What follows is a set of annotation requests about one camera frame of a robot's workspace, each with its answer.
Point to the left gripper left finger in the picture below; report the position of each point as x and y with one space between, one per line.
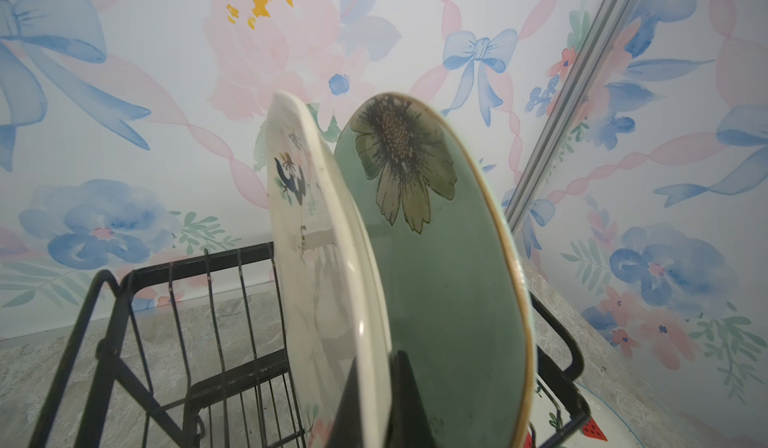
347 428

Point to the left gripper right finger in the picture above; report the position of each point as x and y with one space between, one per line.
409 424

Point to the cream plate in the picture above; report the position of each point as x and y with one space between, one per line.
330 291

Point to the green plate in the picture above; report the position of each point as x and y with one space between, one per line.
456 299

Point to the white plate with blue rim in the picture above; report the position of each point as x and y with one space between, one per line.
605 428

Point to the black wire dish rack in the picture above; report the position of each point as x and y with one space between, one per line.
179 354

